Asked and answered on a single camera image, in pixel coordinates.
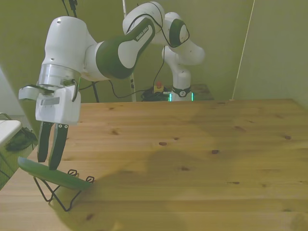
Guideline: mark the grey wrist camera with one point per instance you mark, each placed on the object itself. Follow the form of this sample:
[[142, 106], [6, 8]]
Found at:
[[27, 93]]

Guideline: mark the white folding table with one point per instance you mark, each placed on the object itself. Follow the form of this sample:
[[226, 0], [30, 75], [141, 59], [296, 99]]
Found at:
[[7, 127]]

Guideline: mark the dark green bag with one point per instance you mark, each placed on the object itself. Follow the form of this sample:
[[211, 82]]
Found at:
[[19, 142]]

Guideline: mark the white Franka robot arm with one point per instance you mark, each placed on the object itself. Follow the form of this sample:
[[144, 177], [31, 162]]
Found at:
[[65, 43]]

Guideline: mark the yellow emergency stop button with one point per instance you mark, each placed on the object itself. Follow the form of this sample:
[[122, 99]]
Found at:
[[158, 87]]

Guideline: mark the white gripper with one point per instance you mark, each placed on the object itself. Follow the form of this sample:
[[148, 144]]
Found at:
[[57, 108]]

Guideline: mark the dark robot base table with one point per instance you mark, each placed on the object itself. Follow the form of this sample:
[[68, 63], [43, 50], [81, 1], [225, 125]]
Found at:
[[202, 91]]

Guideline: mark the green plate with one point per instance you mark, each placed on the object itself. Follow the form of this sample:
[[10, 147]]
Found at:
[[60, 179]]

